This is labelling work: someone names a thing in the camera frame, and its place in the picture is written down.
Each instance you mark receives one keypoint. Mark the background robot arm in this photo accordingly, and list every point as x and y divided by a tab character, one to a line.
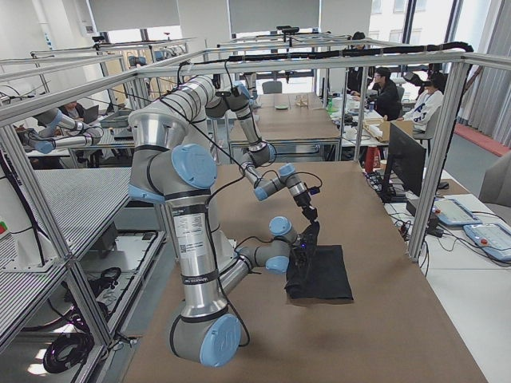
60	131

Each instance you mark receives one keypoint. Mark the standing person in black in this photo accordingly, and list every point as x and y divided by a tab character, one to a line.
354	78

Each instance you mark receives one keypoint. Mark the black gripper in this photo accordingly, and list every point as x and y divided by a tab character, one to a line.
299	258
306	202

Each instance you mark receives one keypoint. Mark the person in white top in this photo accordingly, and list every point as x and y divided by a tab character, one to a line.
427	103

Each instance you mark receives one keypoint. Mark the black computer monitor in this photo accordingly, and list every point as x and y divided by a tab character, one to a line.
406	159

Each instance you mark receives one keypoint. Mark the person in black jacket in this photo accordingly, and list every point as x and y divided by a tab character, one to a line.
386	101

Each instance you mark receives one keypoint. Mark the blue teach pendant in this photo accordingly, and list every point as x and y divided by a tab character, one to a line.
492	237
451	213

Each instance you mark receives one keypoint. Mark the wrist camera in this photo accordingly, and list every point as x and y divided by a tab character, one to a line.
314	190

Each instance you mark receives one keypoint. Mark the black graphic t-shirt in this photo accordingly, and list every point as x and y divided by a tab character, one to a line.
327	275

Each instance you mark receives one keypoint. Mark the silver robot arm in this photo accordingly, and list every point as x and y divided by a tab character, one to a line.
172	166
260	152

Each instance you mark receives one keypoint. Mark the aluminium cage frame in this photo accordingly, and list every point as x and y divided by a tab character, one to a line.
43	257

